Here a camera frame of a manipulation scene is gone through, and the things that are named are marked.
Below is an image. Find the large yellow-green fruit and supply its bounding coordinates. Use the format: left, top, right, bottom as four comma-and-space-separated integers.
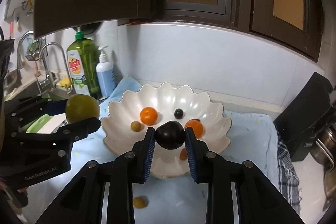
65, 94, 100, 124

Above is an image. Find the small yellow kumquat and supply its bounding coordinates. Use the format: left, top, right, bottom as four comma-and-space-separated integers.
133, 196, 149, 209
130, 121, 142, 132

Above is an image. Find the dark plum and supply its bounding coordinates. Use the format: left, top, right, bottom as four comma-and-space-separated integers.
154, 121, 186, 150

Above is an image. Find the small dark blueberry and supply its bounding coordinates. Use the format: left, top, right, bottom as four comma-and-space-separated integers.
174, 108, 184, 119

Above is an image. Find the steel kitchen sink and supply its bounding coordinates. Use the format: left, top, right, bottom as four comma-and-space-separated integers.
4, 72, 70, 101

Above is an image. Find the person's left hand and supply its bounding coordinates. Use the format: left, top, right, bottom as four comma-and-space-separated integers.
0, 179, 29, 193

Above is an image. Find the green cutting board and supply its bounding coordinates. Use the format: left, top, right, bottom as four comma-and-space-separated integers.
26, 114, 53, 134

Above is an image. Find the chrome tall faucet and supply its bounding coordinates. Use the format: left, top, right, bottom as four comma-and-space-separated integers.
39, 42, 76, 96

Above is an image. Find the yellow sponge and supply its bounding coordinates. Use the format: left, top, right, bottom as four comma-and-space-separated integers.
59, 77, 72, 89

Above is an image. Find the right orange mandarin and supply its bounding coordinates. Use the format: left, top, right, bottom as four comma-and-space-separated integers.
185, 119, 205, 139

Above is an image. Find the orange mandarin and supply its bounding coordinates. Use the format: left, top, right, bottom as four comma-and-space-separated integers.
139, 107, 158, 126
185, 119, 205, 139

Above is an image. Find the light blue cloth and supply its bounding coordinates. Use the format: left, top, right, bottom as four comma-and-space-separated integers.
23, 77, 278, 223

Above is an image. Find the white scalloped ceramic bowl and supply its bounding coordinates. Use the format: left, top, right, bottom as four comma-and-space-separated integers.
101, 83, 232, 178

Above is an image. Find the left orange mandarin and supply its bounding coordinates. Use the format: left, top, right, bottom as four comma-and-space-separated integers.
139, 107, 158, 126

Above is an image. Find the blue pump soap bottle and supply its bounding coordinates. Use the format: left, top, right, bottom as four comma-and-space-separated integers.
96, 46, 116, 98

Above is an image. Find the green dish soap bottle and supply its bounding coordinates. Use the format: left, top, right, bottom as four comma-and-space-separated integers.
67, 27, 101, 99

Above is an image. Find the stainless steel pot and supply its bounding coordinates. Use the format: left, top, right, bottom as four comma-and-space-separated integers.
310, 123, 335, 210

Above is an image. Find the wire sink basket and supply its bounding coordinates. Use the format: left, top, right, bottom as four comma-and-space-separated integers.
25, 39, 46, 61

